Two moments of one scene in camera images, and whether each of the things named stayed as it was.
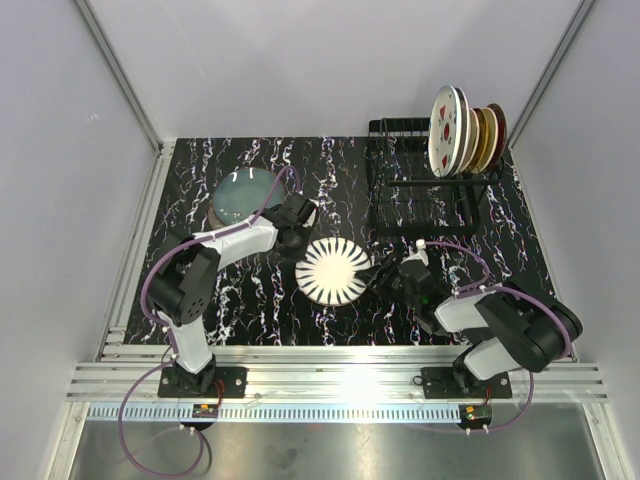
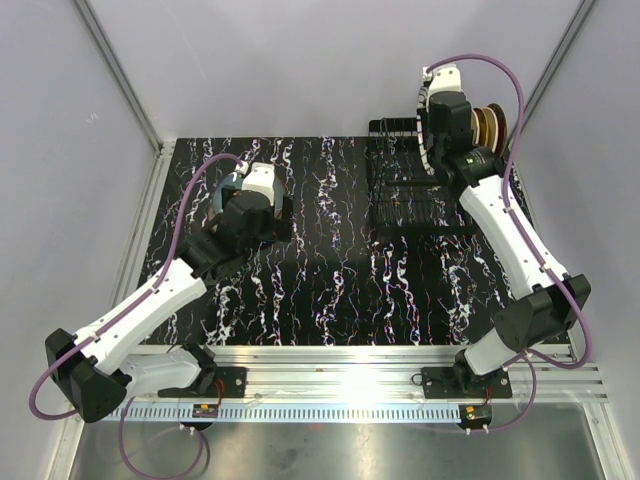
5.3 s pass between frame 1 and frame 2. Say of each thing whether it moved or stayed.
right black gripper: moved
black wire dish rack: stayed
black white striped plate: moved
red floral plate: stayed
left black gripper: moved
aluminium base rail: stayed
